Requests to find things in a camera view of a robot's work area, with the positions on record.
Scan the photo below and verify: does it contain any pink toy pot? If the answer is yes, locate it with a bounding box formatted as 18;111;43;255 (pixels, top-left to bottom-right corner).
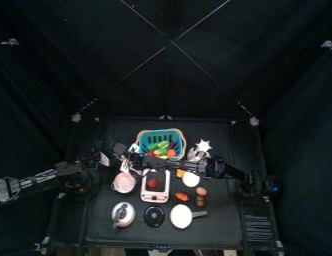
111;171;138;195

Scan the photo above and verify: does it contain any teal basket with orange rim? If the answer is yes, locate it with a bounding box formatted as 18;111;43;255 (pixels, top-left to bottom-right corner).
134;128;187;161

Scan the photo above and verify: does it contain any small round white plate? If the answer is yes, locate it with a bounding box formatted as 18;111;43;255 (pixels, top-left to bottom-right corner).
181;171;202;188

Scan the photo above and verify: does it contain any white toy induction cooker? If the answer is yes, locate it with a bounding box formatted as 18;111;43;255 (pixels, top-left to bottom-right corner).
139;168;171;204

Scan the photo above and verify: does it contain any white star-shaped toy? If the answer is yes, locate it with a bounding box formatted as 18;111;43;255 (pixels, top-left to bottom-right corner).
194;139;213;153

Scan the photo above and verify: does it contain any silver toy kettle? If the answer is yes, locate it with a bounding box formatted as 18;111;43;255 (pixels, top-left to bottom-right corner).
110;201;137;229

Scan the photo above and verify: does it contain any round black lid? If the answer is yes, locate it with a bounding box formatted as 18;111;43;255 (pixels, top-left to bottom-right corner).
142;204;166;229

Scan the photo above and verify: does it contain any white toy frying pan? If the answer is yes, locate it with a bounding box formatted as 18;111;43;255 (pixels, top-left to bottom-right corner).
169;203;210;230

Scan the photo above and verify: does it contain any white text label sticker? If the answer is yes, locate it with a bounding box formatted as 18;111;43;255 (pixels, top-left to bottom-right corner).
242;213;276;243

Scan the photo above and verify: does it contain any white left wrist mount plate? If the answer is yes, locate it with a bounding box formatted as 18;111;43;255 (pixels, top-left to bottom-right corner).
98;150;113;168

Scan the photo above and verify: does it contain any black table frame rail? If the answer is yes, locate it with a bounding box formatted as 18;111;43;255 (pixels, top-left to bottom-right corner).
83;118;106;244
98;115;237;123

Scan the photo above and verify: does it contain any thin white cord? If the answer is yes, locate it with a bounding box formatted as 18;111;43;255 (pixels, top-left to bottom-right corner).
118;0;254;117
78;0;233;113

